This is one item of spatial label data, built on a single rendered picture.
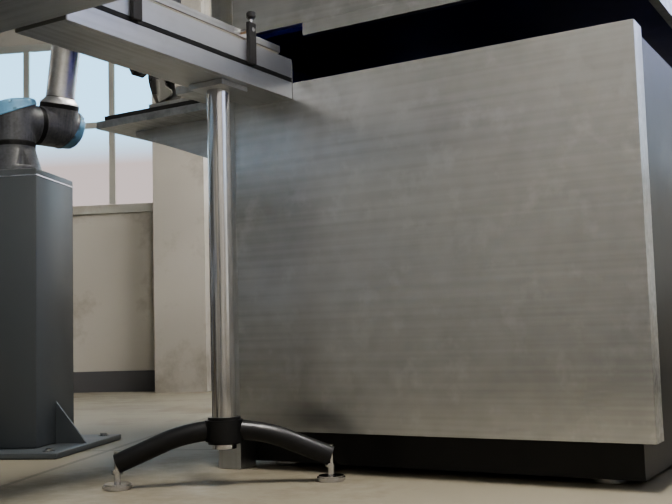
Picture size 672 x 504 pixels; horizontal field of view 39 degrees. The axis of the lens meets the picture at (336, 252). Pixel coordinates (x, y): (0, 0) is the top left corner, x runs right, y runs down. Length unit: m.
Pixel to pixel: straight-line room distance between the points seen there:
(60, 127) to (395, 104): 1.26
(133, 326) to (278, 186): 3.60
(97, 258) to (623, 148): 4.33
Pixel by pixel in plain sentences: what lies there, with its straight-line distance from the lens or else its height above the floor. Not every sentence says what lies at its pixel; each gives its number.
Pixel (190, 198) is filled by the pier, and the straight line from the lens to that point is 5.48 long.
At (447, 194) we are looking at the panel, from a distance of 1.98.
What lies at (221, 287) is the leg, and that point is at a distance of 2.00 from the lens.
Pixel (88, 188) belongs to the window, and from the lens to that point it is 5.86.
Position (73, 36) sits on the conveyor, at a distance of 1.79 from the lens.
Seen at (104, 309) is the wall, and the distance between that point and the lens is 5.78.
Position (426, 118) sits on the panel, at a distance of 2.03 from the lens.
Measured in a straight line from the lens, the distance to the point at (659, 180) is 2.00.
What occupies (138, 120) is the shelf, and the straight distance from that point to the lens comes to 2.51.
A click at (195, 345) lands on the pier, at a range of 5.42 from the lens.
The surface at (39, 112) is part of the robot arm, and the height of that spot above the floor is 0.98.
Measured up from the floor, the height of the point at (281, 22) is 1.03.
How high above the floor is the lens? 0.31
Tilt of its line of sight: 5 degrees up
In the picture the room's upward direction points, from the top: 2 degrees counter-clockwise
